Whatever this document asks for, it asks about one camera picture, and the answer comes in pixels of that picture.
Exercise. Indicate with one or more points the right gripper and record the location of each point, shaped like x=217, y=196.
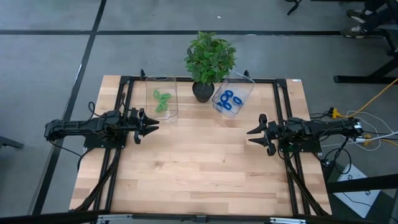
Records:
x=273, y=142

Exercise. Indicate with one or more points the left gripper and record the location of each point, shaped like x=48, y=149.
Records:
x=140, y=127

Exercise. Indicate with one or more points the clear plastic bin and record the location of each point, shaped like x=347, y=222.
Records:
x=171, y=87
x=245, y=85

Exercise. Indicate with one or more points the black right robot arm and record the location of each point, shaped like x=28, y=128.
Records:
x=326, y=126

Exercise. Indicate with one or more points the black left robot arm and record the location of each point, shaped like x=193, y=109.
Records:
x=77, y=126

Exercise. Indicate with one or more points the green potted plant black pot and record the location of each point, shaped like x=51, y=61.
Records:
x=210, y=59

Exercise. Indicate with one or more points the black floor bar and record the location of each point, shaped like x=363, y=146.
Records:
x=360, y=184

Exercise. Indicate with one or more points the black desk stand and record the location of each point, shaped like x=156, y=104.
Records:
x=357, y=79

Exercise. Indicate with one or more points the white paper sheet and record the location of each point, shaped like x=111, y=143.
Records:
x=357, y=202

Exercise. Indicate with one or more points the black chair leg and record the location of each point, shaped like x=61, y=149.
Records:
x=294, y=7

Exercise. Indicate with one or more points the black table edge beam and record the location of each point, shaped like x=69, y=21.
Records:
x=46, y=217

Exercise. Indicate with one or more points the person's shoe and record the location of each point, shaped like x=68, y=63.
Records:
x=354, y=31
x=357, y=14

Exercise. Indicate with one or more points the dark grey furniture foot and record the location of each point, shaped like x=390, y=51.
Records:
x=7, y=142

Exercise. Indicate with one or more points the person's leg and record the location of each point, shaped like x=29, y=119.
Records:
x=376, y=4
x=377, y=20

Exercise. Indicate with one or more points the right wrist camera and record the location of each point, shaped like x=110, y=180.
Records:
x=274, y=129

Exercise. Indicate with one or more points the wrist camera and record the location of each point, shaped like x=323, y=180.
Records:
x=134, y=115
x=274, y=129

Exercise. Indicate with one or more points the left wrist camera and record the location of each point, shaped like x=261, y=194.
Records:
x=134, y=115

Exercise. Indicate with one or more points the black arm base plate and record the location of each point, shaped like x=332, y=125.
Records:
x=93, y=143
x=311, y=147

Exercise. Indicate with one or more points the black aluminium table frame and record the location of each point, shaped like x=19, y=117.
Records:
x=182, y=78

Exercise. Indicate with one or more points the silver metal bracket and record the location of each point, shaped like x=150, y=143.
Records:
x=112, y=217
x=287, y=221

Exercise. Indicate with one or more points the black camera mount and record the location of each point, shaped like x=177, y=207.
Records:
x=201, y=219

